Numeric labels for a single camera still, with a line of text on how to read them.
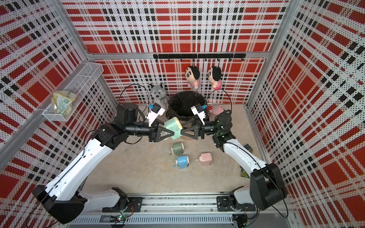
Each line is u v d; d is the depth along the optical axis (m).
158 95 1.05
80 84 0.81
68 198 0.40
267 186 0.41
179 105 0.92
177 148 0.87
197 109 0.58
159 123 0.60
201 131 0.59
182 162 0.82
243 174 0.83
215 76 0.92
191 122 0.65
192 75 0.91
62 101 0.63
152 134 0.53
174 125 0.58
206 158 0.83
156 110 0.54
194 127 0.59
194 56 0.88
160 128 0.54
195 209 0.73
